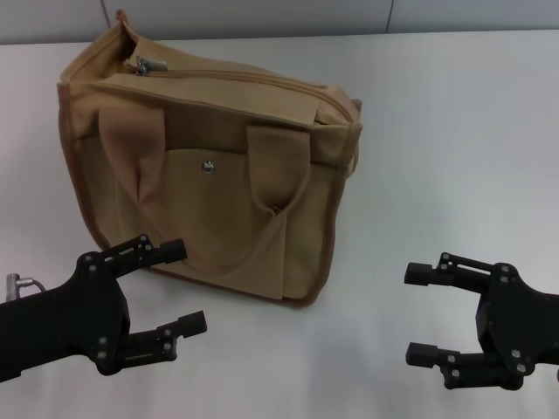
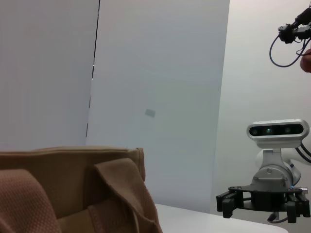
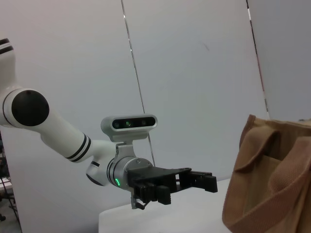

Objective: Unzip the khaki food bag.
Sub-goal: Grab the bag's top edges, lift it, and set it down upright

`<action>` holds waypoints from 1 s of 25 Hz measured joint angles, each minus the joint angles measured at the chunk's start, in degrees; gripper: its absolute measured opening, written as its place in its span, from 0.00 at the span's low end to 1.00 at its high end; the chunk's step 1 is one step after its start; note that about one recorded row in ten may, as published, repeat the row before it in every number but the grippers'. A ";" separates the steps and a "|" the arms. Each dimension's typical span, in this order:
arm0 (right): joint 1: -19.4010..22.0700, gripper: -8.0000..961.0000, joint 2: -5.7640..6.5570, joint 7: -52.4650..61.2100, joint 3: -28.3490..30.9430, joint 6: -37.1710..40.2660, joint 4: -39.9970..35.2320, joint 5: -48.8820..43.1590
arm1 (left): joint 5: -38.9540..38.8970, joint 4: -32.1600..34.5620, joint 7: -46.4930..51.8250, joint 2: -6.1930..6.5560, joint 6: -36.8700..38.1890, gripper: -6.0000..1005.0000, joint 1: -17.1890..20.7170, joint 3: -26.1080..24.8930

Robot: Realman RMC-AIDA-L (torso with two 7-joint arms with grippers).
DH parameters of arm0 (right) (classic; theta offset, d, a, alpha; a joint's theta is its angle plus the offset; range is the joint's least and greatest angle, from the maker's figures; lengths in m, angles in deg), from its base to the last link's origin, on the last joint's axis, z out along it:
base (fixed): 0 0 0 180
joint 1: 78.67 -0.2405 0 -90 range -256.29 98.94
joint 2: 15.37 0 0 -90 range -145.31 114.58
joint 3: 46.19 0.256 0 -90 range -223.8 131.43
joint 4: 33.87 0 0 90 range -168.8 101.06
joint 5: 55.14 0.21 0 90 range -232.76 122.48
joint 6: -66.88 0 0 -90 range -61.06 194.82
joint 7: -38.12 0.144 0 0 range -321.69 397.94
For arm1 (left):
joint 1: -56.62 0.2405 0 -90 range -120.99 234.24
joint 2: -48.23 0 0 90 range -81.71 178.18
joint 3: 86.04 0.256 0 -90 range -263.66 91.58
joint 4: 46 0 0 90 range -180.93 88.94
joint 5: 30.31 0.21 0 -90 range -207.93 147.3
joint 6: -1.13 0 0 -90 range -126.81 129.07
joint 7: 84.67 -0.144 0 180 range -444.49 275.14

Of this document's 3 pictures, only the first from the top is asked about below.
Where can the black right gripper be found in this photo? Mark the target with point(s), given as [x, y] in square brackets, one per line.
[519, 323]

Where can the silver metal zipper pull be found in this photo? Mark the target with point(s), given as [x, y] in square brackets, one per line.
[153, 65]

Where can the khaki canvas food bag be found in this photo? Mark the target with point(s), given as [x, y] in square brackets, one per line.
[218, 196]

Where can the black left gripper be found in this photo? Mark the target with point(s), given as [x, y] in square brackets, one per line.
[65, 318]

